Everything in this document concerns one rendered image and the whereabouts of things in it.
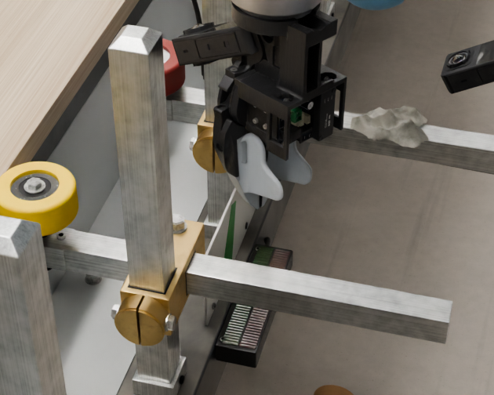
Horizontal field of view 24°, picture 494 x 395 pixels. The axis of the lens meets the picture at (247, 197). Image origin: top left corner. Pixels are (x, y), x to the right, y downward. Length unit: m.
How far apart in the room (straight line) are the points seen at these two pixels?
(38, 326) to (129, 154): 0.24
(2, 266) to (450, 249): 1.75
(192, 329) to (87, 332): 0.17
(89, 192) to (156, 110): 0.54
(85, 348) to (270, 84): 0.53
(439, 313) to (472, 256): 1.32
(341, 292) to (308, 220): 1.36
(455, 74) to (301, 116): 0.31
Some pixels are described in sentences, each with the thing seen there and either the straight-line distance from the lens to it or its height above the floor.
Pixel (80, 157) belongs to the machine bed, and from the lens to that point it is 1.44.
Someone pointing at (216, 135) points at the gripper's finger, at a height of 1.03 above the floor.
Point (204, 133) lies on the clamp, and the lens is 1.25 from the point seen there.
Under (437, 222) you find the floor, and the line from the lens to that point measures 2.48.
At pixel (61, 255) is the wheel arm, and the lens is 1.16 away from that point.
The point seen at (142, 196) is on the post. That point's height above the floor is 0.97.
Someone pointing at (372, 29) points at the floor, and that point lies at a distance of 3.10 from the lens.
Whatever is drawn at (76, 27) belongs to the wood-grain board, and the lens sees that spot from 1.38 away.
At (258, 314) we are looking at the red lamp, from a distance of 1.27.
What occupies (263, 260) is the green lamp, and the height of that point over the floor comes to 0.70.
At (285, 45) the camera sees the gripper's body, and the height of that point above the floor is 1.13.
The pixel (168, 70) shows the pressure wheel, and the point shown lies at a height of 0.91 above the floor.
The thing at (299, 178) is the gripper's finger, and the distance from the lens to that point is 1.01.
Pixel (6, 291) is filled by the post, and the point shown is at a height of 1.09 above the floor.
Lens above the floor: 1.62
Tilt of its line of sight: 40 degrees down
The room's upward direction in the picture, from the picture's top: straight up
